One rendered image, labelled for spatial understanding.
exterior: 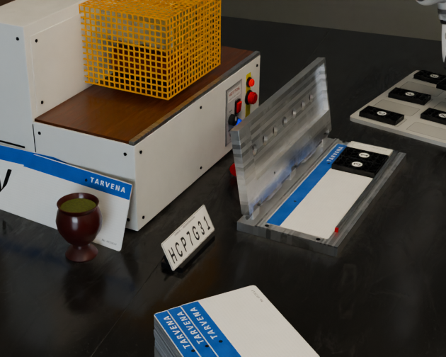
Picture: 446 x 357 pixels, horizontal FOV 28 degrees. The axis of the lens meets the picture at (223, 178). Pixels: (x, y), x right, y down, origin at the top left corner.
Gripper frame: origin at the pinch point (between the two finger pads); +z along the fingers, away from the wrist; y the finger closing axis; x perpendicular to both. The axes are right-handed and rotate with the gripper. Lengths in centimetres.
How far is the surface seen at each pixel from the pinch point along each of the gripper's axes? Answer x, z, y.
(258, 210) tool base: 8, 4, -75
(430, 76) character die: 15.2, 3.6, 14.0
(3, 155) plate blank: 50, -12, -100
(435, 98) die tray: 8.9, 6.1, 3.4
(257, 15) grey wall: 160, 13, 126
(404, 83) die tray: 19.7, 3.9, 7.6
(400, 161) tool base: -2.7, 7.2, -37.1
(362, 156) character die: 3.6, 4.8, -42.0
